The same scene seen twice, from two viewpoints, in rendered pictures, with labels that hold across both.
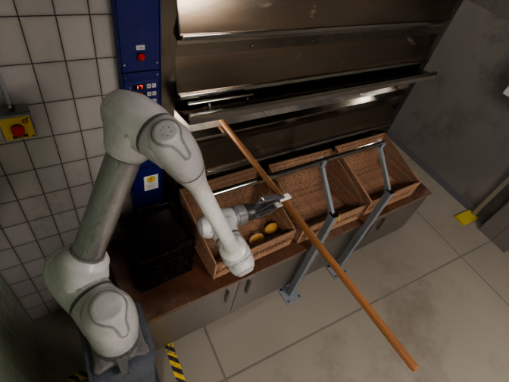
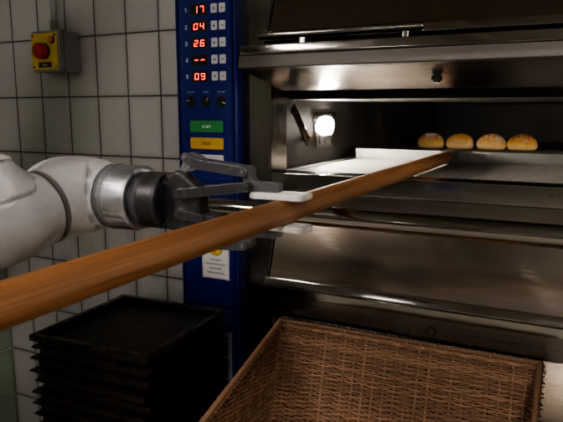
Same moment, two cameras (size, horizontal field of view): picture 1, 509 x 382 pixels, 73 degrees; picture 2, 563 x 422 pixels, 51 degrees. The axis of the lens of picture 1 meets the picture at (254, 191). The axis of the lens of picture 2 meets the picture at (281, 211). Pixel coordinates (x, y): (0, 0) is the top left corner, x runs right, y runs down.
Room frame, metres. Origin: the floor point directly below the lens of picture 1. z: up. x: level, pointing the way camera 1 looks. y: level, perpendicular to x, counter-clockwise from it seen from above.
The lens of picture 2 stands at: (0.83, -0.79, 1.32)
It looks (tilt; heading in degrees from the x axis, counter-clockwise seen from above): 10 degrees down; 69
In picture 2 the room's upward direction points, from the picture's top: straight up
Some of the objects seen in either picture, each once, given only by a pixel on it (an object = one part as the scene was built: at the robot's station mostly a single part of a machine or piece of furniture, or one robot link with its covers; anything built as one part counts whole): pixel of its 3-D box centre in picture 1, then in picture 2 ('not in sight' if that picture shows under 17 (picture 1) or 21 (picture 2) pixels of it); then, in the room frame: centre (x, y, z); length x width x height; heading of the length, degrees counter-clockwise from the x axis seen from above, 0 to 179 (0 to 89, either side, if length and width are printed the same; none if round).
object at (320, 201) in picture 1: (315, 192); not in sight; (1.70, -0.40, 0.72); 0.56 x 0.49 x 0.28; 131
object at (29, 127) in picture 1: (16, 122); (55, 52); (0.84, 0.87, 1.46); 0.10 x 0.07 x 0.10; 132
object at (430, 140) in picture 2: not in sight; (431, 140); (2.12, 1.07, 1.21); 0.10 x 0.07 x 0.05; 133
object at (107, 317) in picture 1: (109, 317); not in sight; (0.40, 0.34, 1.17); 0.18 x 0.16 x 0.22; 61
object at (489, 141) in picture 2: not in sight; (491, 141); (2.26, 0.91, 1.21); 0.10 x 0.07 x 0.05; 130
